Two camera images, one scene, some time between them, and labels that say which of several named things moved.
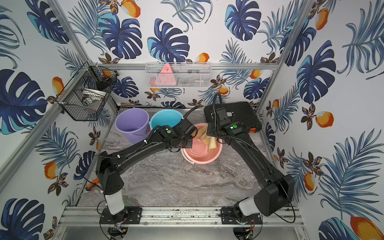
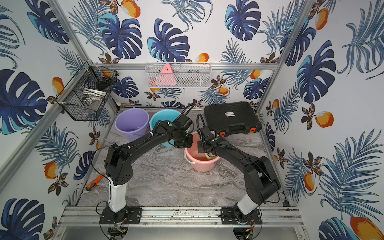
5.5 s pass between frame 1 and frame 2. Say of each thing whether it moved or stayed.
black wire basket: stayed
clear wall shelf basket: stayed
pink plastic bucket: moved
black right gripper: moved
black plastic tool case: stayed
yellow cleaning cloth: moved
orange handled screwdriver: stayed
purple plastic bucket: stayed
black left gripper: stayed
